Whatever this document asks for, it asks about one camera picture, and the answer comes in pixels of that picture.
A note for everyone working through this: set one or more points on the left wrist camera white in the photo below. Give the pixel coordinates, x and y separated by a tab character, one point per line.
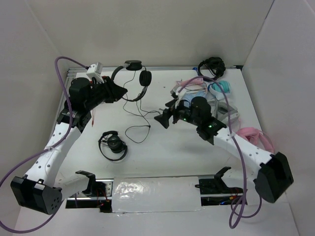
94	72

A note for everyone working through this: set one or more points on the grey white headphones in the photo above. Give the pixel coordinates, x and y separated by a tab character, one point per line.
223	111

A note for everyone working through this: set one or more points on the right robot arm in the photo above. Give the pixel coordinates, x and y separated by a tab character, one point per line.
273	173

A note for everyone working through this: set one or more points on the teal white headphones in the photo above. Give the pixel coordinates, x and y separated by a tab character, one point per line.
220	89

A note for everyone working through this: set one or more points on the glossy white tape sheet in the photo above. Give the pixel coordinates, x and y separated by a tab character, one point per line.
160	194

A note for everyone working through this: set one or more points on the pink blue cat-ear headphones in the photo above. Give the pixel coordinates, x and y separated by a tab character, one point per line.
195	88

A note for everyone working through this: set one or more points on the small black folded headphones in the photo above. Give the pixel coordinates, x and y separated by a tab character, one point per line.
114	142

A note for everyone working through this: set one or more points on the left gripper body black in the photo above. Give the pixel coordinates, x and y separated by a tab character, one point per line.
96	93

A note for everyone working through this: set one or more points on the black wired headphones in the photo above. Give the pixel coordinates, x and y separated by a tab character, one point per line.
145	79

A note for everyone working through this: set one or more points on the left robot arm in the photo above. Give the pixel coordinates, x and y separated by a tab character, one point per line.
38	189

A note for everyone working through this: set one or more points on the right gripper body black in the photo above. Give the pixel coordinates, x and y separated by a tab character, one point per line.
182	112

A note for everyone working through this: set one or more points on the black headphones at back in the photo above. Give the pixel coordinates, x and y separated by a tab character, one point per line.
215	65

